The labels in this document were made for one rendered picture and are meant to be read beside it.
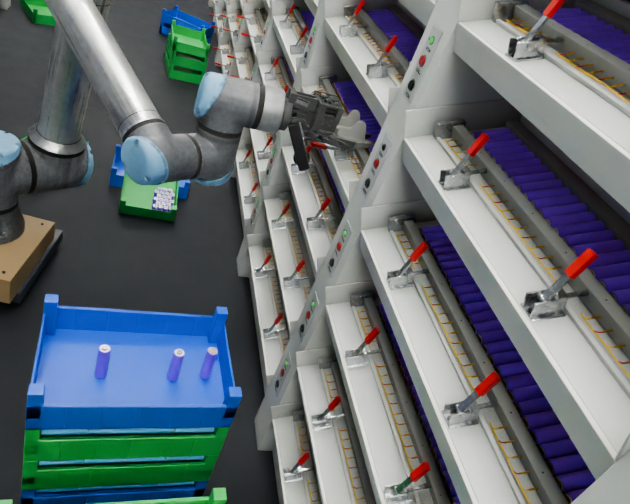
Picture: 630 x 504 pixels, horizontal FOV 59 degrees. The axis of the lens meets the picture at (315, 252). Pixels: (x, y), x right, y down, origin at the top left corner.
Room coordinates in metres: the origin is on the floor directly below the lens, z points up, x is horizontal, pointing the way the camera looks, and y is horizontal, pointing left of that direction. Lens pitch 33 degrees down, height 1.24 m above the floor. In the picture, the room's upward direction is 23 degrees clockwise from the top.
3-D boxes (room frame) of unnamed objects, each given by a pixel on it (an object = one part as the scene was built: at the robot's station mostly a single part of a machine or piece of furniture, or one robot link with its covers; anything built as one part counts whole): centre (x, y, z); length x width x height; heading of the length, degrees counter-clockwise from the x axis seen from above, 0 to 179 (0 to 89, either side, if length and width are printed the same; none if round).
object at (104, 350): (0.57, 0.24, 0.52); 0.02 x 0.02 x 0.06
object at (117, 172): (1.92, 0.75, 0.04); 0.30 x 0.20 x 0.08; 114
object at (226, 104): (1.03, 0.27, 0.81); 0.12 x 0.09 x 0.10; 113
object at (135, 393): (0.60, 0.20, 0.52); 0.30 x 0.20 x 0.08; 118
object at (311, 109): (1.10, 0.12, 0.83); 0.12 x 0.08 x 0.09; 113
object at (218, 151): (1.01, 0.28, 0.70); 0.12 x 0.09 x 0.12; 150
